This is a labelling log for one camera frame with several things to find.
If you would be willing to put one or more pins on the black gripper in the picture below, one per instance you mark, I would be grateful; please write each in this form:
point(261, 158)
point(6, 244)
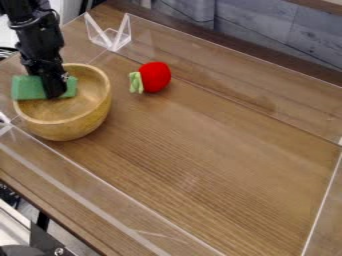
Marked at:
point(40, 42)

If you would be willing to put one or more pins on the green rectangular block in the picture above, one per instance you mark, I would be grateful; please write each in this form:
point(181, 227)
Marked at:
point(27, 88)

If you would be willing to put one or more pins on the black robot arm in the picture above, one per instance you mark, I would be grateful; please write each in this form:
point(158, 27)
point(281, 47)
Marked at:
point(22, 5)

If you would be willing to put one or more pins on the brown wooden bowl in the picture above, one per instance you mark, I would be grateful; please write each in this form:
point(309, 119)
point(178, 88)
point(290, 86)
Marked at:
point(68, 118)

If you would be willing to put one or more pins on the red plush strawberry toy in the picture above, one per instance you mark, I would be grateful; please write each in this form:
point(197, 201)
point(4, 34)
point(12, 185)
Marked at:
point(151, 78)

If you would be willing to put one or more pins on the black device under table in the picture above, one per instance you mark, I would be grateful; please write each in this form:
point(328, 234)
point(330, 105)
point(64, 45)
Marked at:
point(31, 243)

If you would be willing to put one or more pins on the clear acrylic corner bracket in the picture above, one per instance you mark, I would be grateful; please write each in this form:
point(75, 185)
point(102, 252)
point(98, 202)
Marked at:
point(108, 38)

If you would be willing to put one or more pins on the clear acrylic tray wall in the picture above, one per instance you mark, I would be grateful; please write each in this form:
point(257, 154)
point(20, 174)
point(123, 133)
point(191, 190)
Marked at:
point(116, 225)

